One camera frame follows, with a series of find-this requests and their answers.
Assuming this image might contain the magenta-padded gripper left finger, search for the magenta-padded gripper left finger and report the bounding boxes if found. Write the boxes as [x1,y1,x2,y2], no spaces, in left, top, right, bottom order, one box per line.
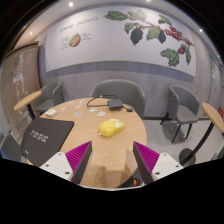
[39,140,93,185]

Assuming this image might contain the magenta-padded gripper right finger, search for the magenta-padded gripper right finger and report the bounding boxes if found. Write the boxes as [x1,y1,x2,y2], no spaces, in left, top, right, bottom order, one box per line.
[132,141,185,186]

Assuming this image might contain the yellow computer mouse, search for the yellow computer mouse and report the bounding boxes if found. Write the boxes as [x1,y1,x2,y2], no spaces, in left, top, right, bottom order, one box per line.
[97,118,126,138]

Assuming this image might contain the black mouse pad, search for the black mouse pad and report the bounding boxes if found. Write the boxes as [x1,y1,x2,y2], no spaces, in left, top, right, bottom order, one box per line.
[20,117,75,168]

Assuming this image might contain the grey upholstered chair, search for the grey upholstered chair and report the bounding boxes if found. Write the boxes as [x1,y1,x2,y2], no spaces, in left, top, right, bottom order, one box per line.
[34,81,64,116]
[89,78,147,120]
[0,131,23,163]
[160,84,201,144]

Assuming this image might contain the small white box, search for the small white box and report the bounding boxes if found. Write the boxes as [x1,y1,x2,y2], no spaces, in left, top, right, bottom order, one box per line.
[44,108,58,118]

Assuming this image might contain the round wooden side table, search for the round wooden side table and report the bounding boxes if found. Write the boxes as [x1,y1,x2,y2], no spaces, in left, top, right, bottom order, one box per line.
[179,102,224,167]
[13,90,43,121]

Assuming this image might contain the black flat hub device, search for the black flat hub device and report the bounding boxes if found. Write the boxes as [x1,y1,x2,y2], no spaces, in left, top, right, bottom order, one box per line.
[107,98,125,110]

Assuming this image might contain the ceiling spot lights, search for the ceiling spot lights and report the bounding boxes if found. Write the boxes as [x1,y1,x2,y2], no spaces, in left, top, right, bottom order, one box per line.
[28,0,204,36]

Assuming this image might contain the black cable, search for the black cable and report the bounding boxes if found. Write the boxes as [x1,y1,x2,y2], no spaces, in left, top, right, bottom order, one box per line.
[86,94,118,108]

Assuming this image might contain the brown wall board with writing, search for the brown wall board with writing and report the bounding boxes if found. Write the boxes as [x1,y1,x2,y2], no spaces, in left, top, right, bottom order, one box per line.
[0,44,41,141]

